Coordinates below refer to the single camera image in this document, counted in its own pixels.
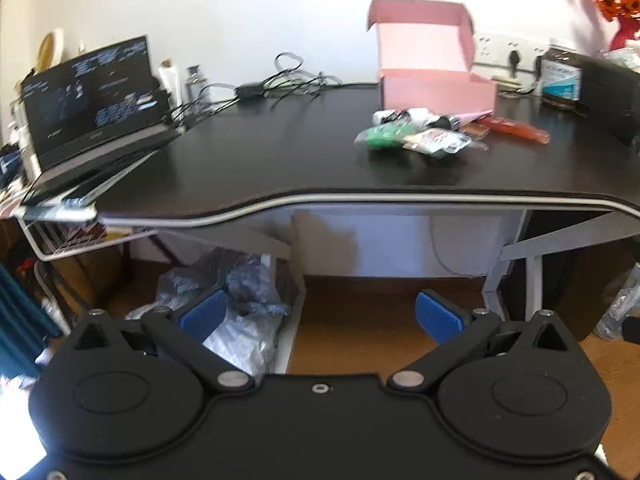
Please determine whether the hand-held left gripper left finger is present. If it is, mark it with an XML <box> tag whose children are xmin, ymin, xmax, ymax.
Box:
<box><xmin>72</xmin><ymin>290</ymin><xmax>256</xmax><ymax>393</ymax></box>

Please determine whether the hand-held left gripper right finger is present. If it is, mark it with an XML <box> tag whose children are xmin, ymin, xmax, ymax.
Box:
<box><xmin>386</xmin><ymin>290</ymin><xmax>571</xmax><ymax>395</ymax></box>

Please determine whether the white printed packet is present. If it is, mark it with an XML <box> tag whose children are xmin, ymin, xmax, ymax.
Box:
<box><xmin>404</xmin><ymin>129</ymin><xmax>472</xmax><ymax>159</ymax></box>

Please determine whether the green packet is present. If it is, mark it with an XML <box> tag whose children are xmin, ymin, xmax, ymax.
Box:
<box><xmin>354</xmin><ymin>125</ymin><xmax>416</xmax><ymax>150</ymax></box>

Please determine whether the white glue stick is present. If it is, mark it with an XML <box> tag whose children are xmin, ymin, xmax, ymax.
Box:
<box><xmin>395</xmin><ymin>108</ymin><xmax>453</xmax><ymax>131</ymax></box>

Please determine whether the orange hair claw clip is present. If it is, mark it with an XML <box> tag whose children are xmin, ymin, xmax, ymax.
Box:
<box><xmin>477</xmin><ymin>116</ymin><xmax>551</xmax><ymax>145</ymax></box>

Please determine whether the pink cardboard box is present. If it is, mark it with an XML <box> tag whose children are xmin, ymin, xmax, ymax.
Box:
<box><xmin>367</xmin><ymin>0</ymin><xmax>498</xmax><ymax>113</ymax></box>

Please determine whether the clear plastic bag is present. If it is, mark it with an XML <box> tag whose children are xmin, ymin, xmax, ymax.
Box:
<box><xmin>125</xmin><ymin>247</ymin><xmax>293</xmax><ymax>376</ymax></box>

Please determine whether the teal cloth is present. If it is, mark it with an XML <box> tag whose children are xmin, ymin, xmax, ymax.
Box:
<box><xmin>0</xmin><ymin>265</ymin><xmax>42</xmax><ymax>376</ymax></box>

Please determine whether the clear bottle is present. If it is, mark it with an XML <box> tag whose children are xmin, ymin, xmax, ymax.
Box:
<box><xmin>186</xmin><ymin>64</ymin><xmax>208</xmax><ymax>106</ymax></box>

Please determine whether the white bottle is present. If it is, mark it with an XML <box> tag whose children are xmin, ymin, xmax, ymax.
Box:
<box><xmin>157</xmin><ymin>60</ymin><xmax>181</xmax><ymax>111</ymax></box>

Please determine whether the black laptop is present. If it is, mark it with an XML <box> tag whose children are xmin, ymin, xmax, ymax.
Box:
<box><xmin>20</xmin><ymin>35</ymin><xmax>183</xmax><ymax>208</ymax></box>

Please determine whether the brown supplement bottle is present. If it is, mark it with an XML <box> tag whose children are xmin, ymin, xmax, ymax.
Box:
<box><xmin>540</xmin><ymin>38</ymin><xmax>586</xmax><ymax>108</ymax></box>

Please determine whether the red vase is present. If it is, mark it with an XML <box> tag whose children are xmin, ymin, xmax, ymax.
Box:
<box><xmin>611</xmin><ymin>15</ymin><xmax>640</xmax><ymax>53</ymax></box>

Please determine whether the white wire rack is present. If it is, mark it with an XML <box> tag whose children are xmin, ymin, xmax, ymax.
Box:
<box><xmin>10</xmin><ymin>210</ymin><xmax>156</xmax><ymax>263</ymax></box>

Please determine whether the black adapter cable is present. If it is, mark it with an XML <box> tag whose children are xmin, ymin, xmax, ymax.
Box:
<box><xmin>165</xmin><ymin>67</ymin><xmax>346</xmax><ymax>121</ymax></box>

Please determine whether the white wall socket strip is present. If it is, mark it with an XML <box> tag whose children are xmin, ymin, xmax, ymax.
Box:
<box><xmin>472</xmin><ymin>32</ymin><xmax>551</xmax><ymax>78</ymax></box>

